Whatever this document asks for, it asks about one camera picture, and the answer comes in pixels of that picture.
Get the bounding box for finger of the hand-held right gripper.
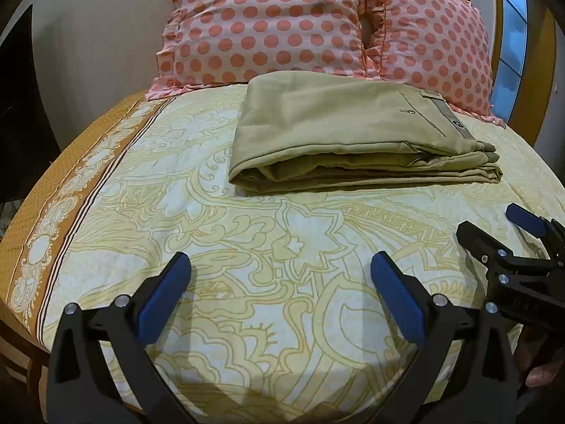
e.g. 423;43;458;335
456;221;553;282
506;202;565;259

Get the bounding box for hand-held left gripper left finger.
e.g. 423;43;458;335
46;252;208;424

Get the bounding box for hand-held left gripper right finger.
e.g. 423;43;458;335
370;251;520;424

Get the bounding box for khaki pants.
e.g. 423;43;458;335
228;71;504;195

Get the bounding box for person's right hand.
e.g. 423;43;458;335
516;330;565;388

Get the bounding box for yellow patterned bed sheet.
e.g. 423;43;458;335
0;83;565;412

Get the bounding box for wooden headboard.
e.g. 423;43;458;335
437;0;558;147

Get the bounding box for blue window pane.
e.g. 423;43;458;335
490;0;530;121

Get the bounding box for pink polka dot pillow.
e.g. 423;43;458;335
145;0;386;100
359;0;506;127

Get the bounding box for dark cabinet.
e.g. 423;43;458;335
0;4;61;205

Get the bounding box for wooden bed frame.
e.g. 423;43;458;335
0;307;60;387

